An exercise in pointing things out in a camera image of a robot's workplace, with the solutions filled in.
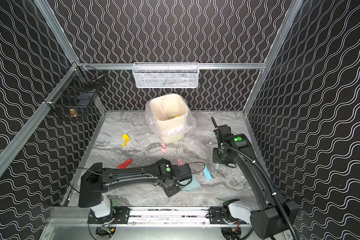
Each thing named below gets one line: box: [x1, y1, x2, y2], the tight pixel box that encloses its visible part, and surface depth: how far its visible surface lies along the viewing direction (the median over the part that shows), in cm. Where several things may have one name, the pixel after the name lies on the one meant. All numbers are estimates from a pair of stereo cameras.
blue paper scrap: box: [203, 165, 212, 180], surface depth 89 cm
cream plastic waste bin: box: [150, 93, 189, 144], surface depth 94 cm
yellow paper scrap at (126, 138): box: [122, 133, 130, 147], surface depth 105 cm
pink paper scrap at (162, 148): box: [161, 143, 168, 154], surface depth 99 cm
